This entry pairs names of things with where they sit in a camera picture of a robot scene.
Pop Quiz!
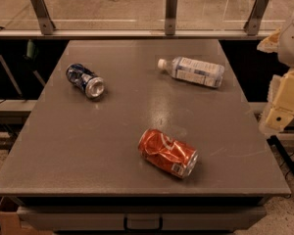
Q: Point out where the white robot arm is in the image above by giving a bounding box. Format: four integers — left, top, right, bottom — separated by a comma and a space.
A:
257, 12, 294, 134

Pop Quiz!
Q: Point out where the blue plastic water bottle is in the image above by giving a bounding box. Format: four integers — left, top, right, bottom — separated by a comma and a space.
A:
158, 57, 224, 88

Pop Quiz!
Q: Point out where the left metal bracket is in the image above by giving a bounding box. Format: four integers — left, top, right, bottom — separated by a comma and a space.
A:
30, 0, 55, 35

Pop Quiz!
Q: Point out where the metal frame rail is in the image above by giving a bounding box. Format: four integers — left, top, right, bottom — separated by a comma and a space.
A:
0, 29, 273, 40

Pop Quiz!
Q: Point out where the middle metal bracket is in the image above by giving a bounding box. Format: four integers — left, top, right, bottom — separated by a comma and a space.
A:
165, 0, 178, 35

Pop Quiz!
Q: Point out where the clear acrylic barrier panel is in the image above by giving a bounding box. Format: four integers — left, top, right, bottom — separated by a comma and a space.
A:
0, 0, 294, 31

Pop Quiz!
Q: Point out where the grey table drawer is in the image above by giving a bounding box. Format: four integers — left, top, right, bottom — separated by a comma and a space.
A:
17, 206, 267, 232

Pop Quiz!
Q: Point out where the crushed blue soda can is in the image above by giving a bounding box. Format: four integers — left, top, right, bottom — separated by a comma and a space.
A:
66, 64, 105, 99

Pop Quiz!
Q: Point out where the crushed red soda can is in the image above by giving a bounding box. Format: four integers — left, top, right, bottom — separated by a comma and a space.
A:
138, 129, 199, 178

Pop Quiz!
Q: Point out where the cardboard box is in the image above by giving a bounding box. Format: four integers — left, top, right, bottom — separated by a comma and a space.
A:
0, 198, 53, 235

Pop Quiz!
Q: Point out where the right metal bracket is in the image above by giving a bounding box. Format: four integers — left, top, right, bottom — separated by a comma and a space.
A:
243, 0, 270, 36

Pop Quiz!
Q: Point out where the metal bracket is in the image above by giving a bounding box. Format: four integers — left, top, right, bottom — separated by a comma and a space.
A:
30, 0, 55, 35
165, 0, 178, 35
243, 0, 270, 36

